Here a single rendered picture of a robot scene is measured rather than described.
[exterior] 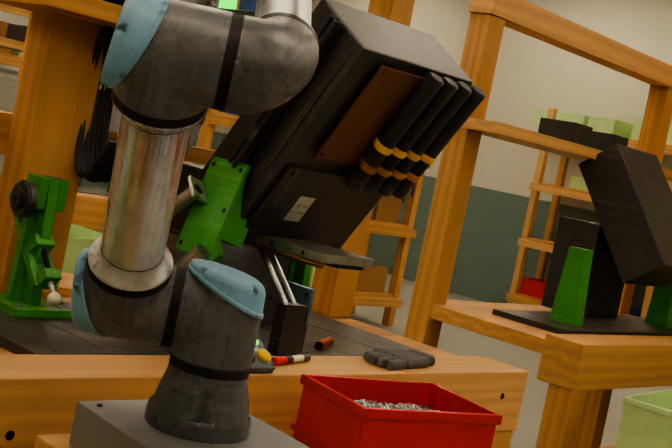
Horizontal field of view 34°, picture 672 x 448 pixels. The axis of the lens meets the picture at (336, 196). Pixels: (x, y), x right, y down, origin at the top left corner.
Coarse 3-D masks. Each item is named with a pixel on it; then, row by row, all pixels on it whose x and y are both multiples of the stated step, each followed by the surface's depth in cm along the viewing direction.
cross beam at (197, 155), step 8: (0, 112) 234; (8, 112) 239; (0, 120) 234; (8, 120) 236; (0, 128) 235; (8, 128) 236; (0, 136) 235; (8, 136) 236; (112, 136) 255; (0, 144) 235; (0, 152) 236; (192, 152) 273; (200, 152) 274; (208, 152) 276; (184, 160) 271; (192, 160) 273; (200, 160) 275; (208, 160) 277
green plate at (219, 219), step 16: (224, 160) 229; (208, 176) 231; (224, 176) 227; (240, 176) 224; (208, 192) 229; (224, 192) 226; (240, 192) 224; (192, 208) 230; (208, 208) 227; (224, 208) 224; (240, 208) 227; (192, 224) 228; (208, 224) 225; (224, 224) 223; (240, 224) 227; (192, 240) 226; (208, 240) 223; (224, 240) 225; (240, 240) 228
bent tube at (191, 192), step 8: (192, 176) 229; (192, 184) 227; (200, 184) 229; (184, 192) 228; (192, 192) 226; (200, 192) 229; (176, 200) 229; (184, 200) 228; (192, 200) 228; (200, 200) 227; (176, 208) 229
